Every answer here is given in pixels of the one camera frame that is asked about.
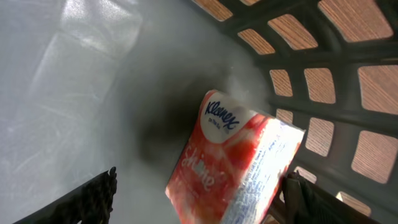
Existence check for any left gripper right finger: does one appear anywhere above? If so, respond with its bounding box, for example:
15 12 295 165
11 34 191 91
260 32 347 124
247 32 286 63
282 172 379 224

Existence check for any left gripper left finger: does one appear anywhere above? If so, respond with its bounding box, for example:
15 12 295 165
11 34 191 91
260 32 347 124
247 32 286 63
16 167 118 224

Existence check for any grey plastic mesh basket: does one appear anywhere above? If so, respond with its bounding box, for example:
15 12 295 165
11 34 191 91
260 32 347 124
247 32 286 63
1 1 397 223

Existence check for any red Kleenex tissue pack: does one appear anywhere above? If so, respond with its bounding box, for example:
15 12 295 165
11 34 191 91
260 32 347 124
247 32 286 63
165 90 305 223

